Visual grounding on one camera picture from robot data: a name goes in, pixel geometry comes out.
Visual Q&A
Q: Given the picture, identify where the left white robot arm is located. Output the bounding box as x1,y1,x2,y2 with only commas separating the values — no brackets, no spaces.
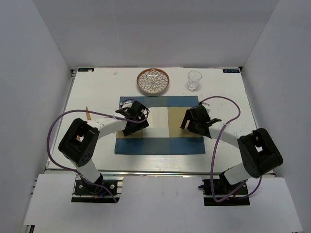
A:
58,100,150,194

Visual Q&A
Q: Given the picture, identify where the blue beige placemat cloth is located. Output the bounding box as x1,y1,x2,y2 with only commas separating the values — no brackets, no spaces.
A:
114,96,206,155

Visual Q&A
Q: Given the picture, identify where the gold knife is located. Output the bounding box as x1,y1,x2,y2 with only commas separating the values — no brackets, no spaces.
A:
85,106,91,121

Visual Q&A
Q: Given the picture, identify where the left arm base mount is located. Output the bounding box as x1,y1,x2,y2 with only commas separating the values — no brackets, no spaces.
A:
71,179,123,204

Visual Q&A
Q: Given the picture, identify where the left blue corner label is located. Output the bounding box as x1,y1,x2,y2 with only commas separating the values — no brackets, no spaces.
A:
77,67,94,72

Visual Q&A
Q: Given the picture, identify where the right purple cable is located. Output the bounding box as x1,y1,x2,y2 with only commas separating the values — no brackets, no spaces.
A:
200,96,263,202

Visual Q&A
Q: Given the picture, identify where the clear drinking glass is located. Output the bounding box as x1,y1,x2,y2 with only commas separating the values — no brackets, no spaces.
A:
188,70,202,90

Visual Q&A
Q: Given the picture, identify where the right blue corner label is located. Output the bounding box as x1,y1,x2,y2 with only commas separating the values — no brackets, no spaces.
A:
223,69,240,73

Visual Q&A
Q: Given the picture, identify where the purple cable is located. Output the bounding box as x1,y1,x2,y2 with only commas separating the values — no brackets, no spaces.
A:
200,96,263,202
46,98,150,203

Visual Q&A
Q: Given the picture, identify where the floral patterned ceramic bowl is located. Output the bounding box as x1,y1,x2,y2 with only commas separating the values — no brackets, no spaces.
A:
136,68,170,95

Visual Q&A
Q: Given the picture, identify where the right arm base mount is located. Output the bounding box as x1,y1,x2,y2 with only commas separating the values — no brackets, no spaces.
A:
198,179,250,207

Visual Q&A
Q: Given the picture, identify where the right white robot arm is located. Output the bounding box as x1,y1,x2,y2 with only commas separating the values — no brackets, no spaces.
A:
181,105,283,194

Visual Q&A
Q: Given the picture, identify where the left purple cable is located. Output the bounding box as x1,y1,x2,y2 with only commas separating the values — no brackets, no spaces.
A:
46,98,150,203

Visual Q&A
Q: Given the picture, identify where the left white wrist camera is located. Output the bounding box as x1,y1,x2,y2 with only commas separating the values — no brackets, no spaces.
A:
120,100,132,109

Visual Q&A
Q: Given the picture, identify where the blue corner label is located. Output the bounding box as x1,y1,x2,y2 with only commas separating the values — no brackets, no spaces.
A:
77,67,94,72
223,69,240,73

